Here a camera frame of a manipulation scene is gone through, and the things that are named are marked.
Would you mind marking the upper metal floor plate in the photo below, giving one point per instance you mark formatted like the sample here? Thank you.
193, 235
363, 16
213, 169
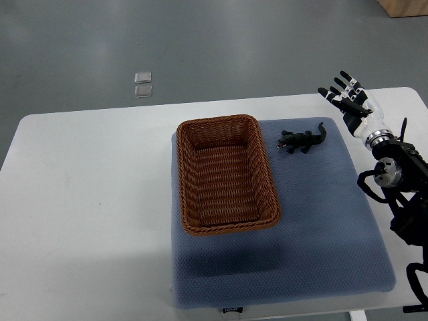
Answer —
143, 77

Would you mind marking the blue quilted mat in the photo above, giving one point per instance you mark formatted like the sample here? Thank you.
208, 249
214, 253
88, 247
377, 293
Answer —
327, 242

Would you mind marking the dark toy crocodile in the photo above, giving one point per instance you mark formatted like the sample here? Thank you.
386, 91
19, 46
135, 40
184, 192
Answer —
303, 140

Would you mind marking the brown wicker basket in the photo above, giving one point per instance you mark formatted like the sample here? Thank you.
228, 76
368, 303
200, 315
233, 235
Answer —
225, 182

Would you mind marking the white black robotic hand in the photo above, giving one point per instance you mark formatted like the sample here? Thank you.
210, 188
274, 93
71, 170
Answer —
361, 112

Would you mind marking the black table control panel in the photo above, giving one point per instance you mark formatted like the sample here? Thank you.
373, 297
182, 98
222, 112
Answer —
415, 309

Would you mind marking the wooden box corner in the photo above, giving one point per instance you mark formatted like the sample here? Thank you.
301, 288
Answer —
404, 8

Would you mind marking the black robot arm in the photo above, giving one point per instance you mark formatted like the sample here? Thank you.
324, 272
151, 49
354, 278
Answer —
399, 179

